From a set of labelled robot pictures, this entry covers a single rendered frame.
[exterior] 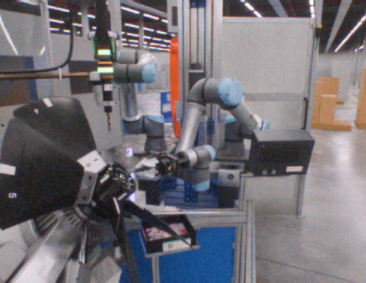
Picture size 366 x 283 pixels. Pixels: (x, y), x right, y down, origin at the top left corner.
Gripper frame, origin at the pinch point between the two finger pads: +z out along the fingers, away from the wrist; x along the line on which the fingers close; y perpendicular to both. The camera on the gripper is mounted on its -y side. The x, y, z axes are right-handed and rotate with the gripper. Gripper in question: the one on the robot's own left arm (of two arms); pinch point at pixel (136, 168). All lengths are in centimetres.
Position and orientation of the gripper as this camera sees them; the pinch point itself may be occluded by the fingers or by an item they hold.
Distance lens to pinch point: 105.1
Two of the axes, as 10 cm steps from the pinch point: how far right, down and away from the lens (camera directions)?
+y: 6.2, 2.9, -7.3
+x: -0.5, 9.4, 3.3
